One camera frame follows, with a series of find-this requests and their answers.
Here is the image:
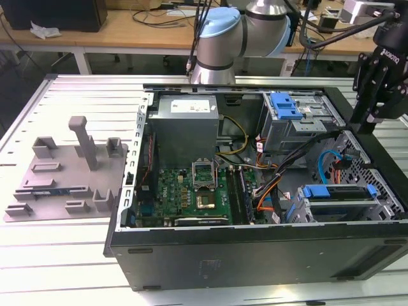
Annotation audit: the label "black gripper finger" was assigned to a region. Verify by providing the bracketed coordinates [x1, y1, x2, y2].
[375, 84, 408, 124]
[349, 52, 383, 135]

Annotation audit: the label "orange power wire black plug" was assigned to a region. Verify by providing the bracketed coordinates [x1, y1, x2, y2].
[330, 158, 351, 185]

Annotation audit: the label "hard disk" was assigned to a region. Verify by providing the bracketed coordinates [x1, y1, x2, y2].
[284, 184, 379, 223]

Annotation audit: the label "grey metal disk bay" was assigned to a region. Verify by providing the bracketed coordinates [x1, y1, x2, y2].
[283, 184, 399, 224]

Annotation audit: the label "small black box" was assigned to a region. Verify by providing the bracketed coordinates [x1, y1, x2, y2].
[317, 15, 340, 34]

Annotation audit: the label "blue drive latch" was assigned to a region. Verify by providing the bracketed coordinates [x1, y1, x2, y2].
[270, 92, 302, 121]

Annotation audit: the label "grey optical drive cage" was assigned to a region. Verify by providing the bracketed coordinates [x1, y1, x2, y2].
[259, 91, 347, 154]

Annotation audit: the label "black desktop box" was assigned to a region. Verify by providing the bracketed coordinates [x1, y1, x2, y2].
[288, 11, 302, 47]

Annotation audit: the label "black RAM stick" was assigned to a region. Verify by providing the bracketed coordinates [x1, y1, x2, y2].
[238, 168, 256, 223]

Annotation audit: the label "metal socket cover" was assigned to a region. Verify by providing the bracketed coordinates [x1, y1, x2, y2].
[191, 158, 219, 191]

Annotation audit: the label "grey power supply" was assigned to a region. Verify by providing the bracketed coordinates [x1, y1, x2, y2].
[147, 94, 224, 160]

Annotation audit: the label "CPU socket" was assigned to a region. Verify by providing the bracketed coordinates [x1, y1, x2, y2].
[194, 189, 217, 210]

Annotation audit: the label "black PC case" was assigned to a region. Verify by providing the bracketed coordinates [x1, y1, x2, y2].
[103, 83, 408, 293]

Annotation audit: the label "black graphics card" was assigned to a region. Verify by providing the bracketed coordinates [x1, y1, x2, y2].
[173, 216, 230, 228]

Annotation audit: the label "green motherboard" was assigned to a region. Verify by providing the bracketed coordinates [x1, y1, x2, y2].
[135, 165, 265, 228]

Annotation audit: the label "grey parts rack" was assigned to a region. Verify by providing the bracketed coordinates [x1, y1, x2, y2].
[3, 116, 130, 224]

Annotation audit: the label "black computer tower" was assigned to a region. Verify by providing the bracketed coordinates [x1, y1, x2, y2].
[1, 0, 108, 33]

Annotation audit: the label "crumpled white plastic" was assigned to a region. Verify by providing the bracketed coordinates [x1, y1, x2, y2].
[30, 20, 61, 41]

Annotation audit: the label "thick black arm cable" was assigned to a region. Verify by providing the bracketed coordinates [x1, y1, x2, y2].
[299, 0, 396, 49]

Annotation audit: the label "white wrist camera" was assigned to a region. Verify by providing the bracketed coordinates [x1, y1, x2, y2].
[340, 0, 396, 25]

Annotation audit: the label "blue data wire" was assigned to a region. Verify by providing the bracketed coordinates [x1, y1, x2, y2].
[317, 149, 358, 185]

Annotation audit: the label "black sleeved wire bundle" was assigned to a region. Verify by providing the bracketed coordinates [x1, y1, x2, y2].
[254, 130, 344, 198]

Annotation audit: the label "yellow and black wires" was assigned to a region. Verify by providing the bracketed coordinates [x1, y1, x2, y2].
[215, 115, 250, 157]

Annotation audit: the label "orange looped wire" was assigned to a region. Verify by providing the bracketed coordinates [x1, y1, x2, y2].
[256, 187, 277, 214]

